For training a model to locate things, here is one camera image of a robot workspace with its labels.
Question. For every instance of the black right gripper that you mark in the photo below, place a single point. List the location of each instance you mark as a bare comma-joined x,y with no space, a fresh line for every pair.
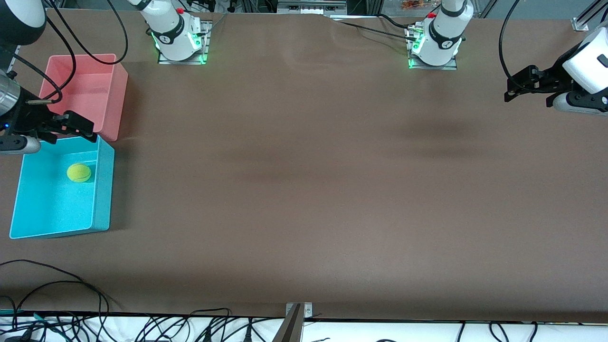
24,119

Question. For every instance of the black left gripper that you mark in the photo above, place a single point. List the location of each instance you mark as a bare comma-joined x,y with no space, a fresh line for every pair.
554,79

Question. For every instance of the yellow-green tennis ball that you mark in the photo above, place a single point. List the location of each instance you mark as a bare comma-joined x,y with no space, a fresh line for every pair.
79,173

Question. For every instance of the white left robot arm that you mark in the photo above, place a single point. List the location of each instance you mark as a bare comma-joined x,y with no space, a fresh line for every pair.
441,35

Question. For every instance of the pink plastic bin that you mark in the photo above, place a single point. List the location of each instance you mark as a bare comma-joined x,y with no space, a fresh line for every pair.
99,90

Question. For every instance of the blue plastic bin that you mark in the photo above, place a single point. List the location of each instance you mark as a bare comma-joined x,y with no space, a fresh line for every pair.
52,209

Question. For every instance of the aluminium extrusion bar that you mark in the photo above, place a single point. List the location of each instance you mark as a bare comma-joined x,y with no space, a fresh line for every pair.
582,23

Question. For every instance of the orange snack bag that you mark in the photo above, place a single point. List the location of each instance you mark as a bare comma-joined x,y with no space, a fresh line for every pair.
414,4

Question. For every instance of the grey metal device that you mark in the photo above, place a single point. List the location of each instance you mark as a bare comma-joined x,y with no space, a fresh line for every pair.
311,6

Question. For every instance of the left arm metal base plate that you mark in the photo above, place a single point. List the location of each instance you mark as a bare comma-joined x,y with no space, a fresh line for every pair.
451,65

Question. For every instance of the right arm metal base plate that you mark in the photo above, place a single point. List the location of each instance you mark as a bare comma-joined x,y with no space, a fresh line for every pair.
205,42

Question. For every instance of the grey camera mount pole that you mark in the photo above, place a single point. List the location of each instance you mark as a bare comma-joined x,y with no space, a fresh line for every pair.
290,327

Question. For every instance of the small metal table bracket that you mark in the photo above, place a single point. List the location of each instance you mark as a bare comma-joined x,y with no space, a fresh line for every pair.
308,309

